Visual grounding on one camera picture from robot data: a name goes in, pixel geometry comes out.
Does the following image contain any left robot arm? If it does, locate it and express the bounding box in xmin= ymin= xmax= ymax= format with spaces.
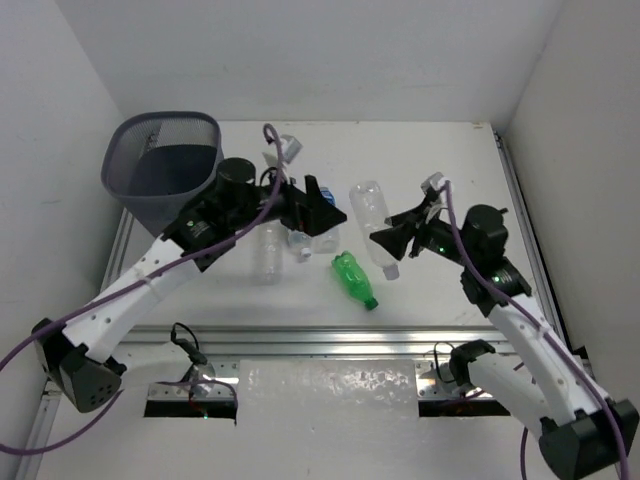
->
xmin=33 ymin=157 xmax=347 ymax=413

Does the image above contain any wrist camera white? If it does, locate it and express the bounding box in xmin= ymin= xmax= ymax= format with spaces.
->
xmin=421 ymin=172 xmax=448 ymax=219
xmin=263 ymin=135 xmax=303 ymax=167

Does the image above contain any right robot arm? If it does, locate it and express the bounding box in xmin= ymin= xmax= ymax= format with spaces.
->
xmin=370 ymin=193 xmax=639 ymax=479

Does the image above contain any clear bottle grey label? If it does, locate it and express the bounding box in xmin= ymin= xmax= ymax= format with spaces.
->
xmin=287 ymin=230 xmax=313 ymax=262

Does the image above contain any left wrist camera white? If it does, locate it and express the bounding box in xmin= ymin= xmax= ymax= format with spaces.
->
xmin=263 ymin=135 xmax=303 ymax=167

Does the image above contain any clear bottle white cap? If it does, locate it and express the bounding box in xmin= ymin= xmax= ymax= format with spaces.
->
xmin=253 ymin=221 xmax=283 ymax=285

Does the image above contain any aluminium rail frame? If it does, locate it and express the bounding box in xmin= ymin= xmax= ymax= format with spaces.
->
xmin=37 ymin=124 xmax=599 ymax=416

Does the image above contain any grey mesh waste bin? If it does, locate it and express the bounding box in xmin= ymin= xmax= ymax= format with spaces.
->
xmin=101 ymin=111 xmax=224 ymax=237

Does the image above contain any green plastic bottle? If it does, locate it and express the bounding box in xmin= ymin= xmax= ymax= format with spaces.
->
xmin=331 ymin=251 xmax=379 ymax=311

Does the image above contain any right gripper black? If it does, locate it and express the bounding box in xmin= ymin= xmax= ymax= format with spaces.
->
xmin=370 ymin=196 xmax=474 ymax=267

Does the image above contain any clear bottle diagonal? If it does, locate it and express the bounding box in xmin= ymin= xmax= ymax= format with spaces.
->
xmin=349 ymin=180 xmax=400 ymax=281

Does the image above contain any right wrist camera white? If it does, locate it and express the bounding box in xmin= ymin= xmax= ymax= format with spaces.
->
xmin=421 ymin=172 xmax=448 ymax=219

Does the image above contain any clear bottle blue label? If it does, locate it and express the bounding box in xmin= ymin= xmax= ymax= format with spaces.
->
xmin=312 ymin=186 xmax=340 ymax=254

